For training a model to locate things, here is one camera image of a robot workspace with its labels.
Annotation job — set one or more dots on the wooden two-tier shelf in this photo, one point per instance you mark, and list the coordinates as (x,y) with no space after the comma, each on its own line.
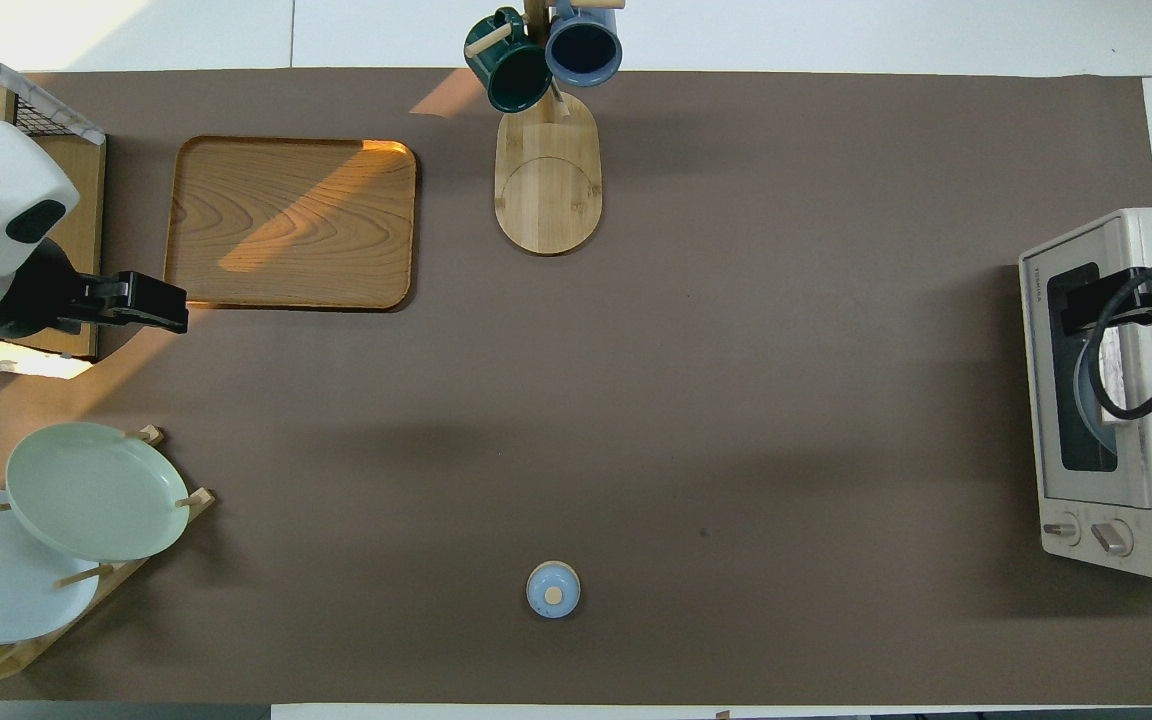
(86,220)

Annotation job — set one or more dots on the dark green mug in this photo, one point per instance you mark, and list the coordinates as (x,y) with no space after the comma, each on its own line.
(511,75)

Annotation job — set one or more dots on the glass oven door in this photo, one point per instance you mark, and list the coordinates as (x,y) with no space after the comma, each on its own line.
(1136,450)

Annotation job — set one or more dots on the pale blue ribbed plate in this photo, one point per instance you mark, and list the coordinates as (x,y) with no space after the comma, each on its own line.
(1096,420)

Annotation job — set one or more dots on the pale green plate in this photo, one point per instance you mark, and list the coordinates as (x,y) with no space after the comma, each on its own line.
(96,490)

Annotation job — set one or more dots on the blue mug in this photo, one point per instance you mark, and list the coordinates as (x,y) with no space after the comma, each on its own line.
(584,45)

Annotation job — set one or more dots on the wooden serving tray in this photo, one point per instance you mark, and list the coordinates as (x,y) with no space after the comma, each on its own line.
(291,225)

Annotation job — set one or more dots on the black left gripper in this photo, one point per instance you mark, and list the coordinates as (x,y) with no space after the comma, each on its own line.
(104,300)

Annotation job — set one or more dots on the beige oven knob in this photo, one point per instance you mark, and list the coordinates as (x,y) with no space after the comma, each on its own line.
(1113,538)
(1061,530)

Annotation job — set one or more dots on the wooden mug tree stand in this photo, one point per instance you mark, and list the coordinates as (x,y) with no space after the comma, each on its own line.
(548,190)

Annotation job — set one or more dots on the brown table mat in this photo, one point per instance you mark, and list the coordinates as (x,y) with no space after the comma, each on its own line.
(736,400)

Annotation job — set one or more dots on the wooden plate rack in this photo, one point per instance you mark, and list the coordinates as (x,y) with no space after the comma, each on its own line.
(198,498)

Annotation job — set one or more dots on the small blue bell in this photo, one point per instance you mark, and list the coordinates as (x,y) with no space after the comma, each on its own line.
(553,590)

